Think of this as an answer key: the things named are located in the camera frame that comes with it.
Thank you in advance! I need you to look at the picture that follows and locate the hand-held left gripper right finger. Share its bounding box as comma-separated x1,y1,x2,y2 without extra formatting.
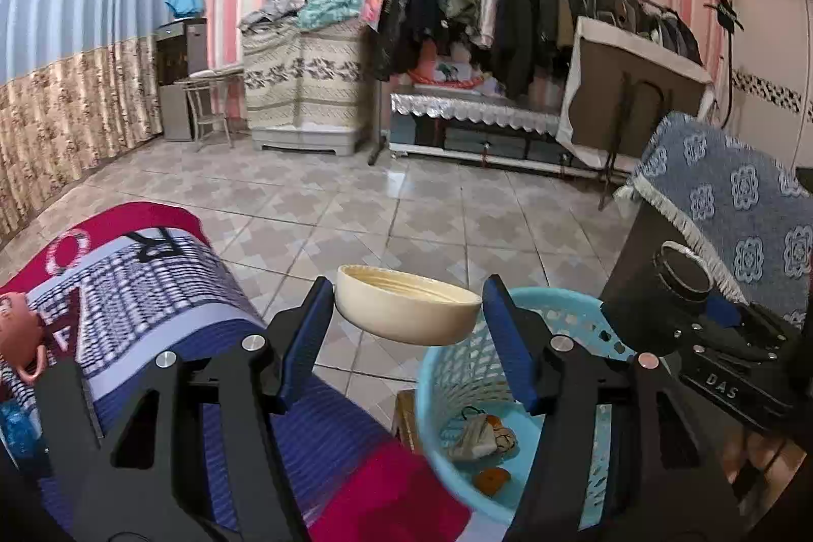
481,274,743,542

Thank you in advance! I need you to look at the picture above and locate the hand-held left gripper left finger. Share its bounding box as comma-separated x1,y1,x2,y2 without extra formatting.
33,276,335,542

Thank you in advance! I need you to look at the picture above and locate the light blue plastic basket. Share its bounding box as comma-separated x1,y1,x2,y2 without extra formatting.
416,288,642,527

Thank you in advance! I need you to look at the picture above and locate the cream plastic bowl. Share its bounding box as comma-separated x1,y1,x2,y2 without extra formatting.
334,264,484,345

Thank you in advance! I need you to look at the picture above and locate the blue snack packet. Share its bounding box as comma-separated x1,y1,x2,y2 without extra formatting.
0,399,52,476

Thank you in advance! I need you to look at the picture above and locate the striped blanket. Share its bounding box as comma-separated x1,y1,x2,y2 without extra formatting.
0,202,471,542

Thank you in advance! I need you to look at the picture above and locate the blue patterned fringed cloth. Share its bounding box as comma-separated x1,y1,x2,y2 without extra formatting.
613,111,813,327

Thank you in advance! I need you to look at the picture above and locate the low glass cabinet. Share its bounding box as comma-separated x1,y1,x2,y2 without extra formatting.
389,94,611,181

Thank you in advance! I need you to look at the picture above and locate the grey washing machine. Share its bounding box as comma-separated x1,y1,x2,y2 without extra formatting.
252,126,364,157

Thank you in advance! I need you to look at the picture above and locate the white lace cloth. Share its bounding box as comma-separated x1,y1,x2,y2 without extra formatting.
390,93,563,137

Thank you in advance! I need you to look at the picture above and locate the metal stool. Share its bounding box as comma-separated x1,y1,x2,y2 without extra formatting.
173,66,245,149

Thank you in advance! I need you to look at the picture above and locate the beige patterned cover cloth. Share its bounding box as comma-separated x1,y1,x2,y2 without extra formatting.
241,18,369,133

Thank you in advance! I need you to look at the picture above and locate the pink mug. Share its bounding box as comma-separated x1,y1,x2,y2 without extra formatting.
0,291,47,381

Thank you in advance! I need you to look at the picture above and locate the red printed object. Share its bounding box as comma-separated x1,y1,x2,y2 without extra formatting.
406,59,490,95

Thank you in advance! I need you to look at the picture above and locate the grey water dispenser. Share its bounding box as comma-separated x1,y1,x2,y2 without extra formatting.
155,18,209,142

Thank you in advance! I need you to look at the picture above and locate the brown board with white cloth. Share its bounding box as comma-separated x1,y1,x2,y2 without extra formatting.
559,16,715,209

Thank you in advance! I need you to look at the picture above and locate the white wardrobe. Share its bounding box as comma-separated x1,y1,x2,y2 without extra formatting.
724,0,813,187

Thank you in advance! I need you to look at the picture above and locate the row of hanging clothes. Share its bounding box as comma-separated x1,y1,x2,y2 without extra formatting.
368,0,703,99

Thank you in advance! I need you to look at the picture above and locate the teal patterned garment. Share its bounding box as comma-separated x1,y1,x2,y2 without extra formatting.
297,0,364,31

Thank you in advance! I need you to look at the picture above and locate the black phone stand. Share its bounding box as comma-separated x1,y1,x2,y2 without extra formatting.
708,0,745,127

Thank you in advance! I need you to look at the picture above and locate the grey jacket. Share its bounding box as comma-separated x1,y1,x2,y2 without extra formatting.
238,0,319,31

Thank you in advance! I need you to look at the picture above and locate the blue floral curtain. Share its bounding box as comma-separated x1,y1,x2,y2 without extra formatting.
0,0,182,238

